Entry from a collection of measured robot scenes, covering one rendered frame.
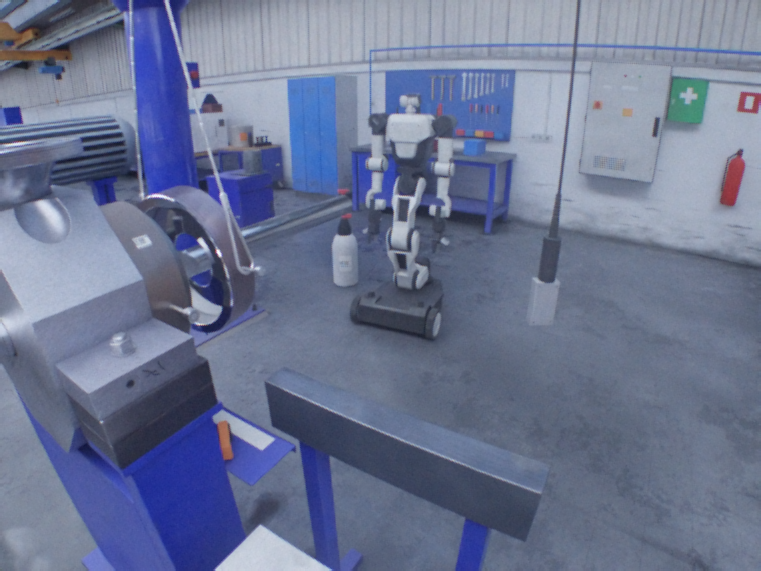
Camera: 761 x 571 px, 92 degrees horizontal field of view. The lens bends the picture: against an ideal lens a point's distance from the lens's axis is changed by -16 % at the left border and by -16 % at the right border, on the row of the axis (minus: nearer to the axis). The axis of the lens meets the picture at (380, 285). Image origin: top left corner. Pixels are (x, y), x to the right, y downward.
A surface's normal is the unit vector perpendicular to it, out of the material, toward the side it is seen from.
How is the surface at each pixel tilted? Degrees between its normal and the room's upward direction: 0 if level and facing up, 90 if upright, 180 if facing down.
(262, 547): 0
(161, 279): 72
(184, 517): 90
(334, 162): 90
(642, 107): 90
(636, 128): 90
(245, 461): 0
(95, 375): 0
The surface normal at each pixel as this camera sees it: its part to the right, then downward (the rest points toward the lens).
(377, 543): 0.00, -0.91
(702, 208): -0.54, 0.34
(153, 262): 0.75, -0.26
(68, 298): 0.61, -0.50
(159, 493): 0.86, 0.21
